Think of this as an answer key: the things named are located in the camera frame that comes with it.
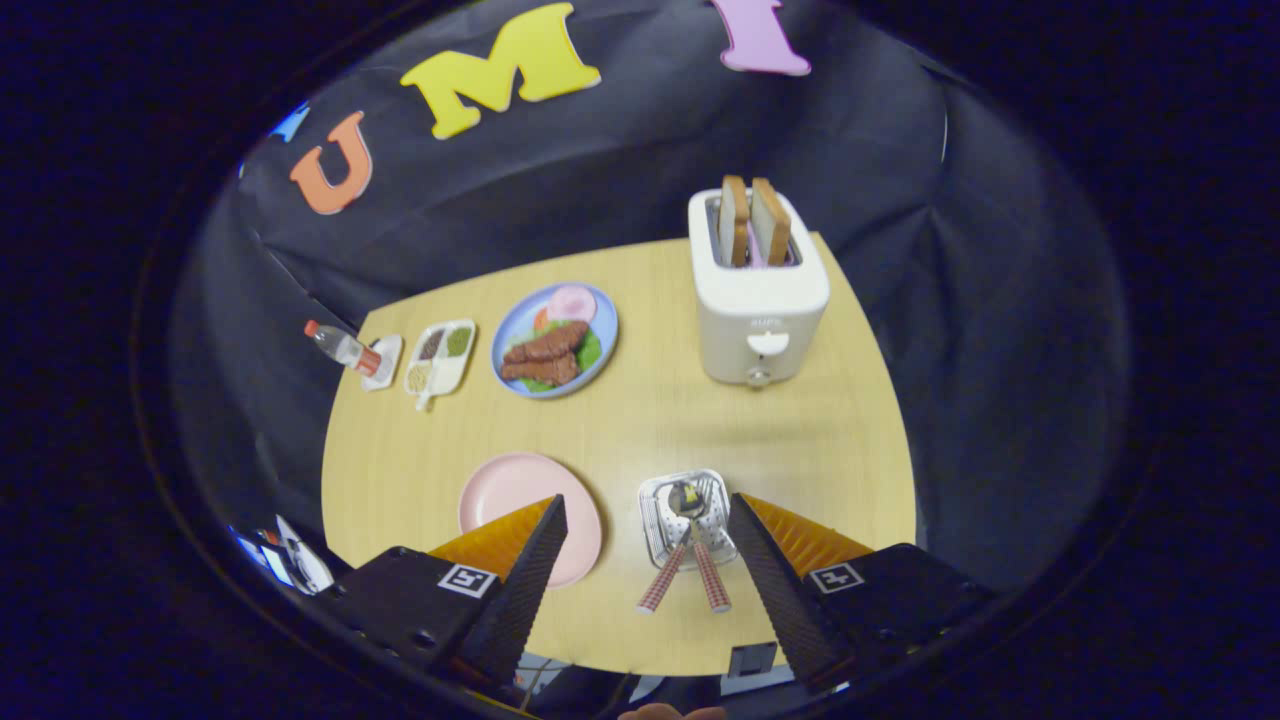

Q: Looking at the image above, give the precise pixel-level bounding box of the fork with checkered handle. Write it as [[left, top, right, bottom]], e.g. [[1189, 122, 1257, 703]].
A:
[[637, 500, 706, 615]]

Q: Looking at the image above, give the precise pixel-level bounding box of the brown meat slice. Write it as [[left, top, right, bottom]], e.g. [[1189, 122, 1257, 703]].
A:
[[500, 352, 581, 388], [503, 321, 591, 363]]

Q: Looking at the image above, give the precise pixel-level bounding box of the pink plate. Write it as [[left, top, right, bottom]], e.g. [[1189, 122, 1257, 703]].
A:
[[458, 452, 604, 589]]

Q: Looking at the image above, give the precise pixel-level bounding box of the blue plate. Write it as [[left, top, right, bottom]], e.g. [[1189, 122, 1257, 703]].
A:
[[490, 283, 620, 400]]

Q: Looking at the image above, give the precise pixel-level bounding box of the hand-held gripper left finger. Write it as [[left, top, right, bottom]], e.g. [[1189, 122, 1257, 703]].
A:
[[330, 494, 569, 691]]

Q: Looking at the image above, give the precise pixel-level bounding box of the clear red-capped water bottle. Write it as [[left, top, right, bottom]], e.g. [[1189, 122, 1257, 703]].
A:
[[304, 320, 383, 378]]

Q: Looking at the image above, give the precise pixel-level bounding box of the toast bread slice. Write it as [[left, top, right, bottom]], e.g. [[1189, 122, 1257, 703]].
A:
[[717, 175, 753, 268], [750, 178, 794, 267]]

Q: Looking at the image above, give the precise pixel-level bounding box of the white divided dish with beans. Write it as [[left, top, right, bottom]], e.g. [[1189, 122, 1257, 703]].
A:
[[403, 319, 478, 413]]

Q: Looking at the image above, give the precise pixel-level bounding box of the spoon with checkered handle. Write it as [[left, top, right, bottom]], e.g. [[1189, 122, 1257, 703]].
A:
[[667, 480, 733, 614]]

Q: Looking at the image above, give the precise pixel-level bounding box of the green lettuce leaf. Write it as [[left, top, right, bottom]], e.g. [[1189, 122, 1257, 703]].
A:
[[515, 320, 604, 393]]

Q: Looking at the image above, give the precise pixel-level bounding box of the small white square coaster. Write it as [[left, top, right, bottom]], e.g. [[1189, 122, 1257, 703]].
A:
[[361, 334, 404, 392]]

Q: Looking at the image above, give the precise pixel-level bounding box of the white toaster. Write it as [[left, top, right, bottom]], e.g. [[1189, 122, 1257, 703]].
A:
[[687, 188, 831, 388]]

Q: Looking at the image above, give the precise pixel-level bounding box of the clear square perforated tray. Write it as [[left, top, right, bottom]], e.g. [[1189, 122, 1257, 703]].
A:
[[637, 469, 741, 572]]

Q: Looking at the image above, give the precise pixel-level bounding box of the pink ham slice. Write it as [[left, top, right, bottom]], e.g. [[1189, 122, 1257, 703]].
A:
[[547, 286, 598, 323]]

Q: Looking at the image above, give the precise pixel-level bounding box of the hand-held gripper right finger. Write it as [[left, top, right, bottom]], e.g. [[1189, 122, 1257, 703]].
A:
[[727, 492, 996, 691]]

